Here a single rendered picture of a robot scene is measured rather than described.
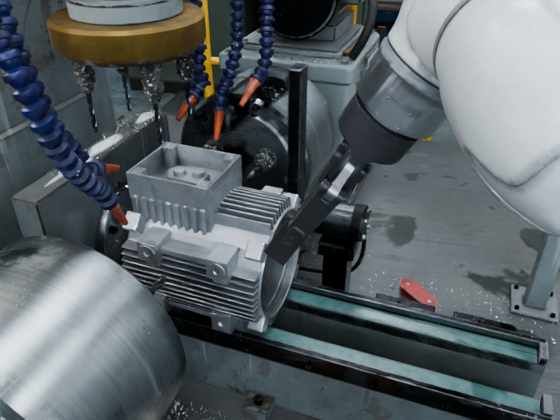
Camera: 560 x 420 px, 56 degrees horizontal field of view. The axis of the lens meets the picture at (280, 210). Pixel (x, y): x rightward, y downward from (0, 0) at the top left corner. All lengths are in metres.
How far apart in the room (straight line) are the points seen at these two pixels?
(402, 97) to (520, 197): 0.19
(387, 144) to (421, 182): 0.91
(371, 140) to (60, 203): 0.40
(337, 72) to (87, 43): 0.57
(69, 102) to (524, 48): 0.70
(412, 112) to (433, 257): 0.69
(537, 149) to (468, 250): 0.90
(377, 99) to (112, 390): 0.34
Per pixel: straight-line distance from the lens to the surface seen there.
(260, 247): 0.64
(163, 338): 0.55
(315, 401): 0.80
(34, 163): 0.85
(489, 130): 0.31
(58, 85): 0.88
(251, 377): 0.81
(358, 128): 0.50
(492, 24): 0.35
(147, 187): 0.70
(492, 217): 1.31
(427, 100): 0.47
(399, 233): 1.19
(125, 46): 0.60
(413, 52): 0.46
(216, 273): 0.66
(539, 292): 1.05
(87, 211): 0.76
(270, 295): 0.79
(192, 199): 0.67
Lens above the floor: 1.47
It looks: 33 degrees down
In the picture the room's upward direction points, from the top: straight up
